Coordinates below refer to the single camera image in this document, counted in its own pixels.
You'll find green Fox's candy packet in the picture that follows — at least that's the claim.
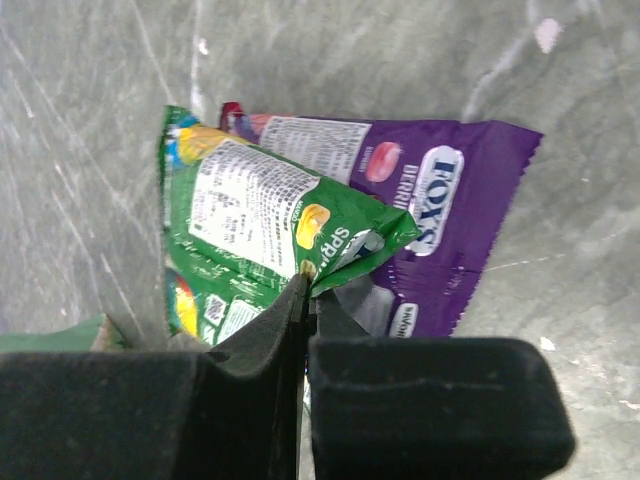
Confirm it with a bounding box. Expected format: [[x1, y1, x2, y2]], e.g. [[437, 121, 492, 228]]
[[158, 105, 419, 346]]

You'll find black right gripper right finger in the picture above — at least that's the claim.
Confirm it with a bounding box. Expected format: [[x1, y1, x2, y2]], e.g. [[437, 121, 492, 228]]
[[308, 292, 575, 479]]

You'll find purple Fox's candy packet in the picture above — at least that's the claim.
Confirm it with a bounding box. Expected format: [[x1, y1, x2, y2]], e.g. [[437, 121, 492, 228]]
[[219, 102, 543, 338]]

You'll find green printed paper bag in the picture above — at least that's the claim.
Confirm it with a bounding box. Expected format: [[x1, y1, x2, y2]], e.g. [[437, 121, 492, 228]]
[[1, 314, 130, 354]]

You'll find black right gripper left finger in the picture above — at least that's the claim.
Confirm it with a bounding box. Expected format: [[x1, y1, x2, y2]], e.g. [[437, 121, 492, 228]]
[[1, 275, 308, 479]]

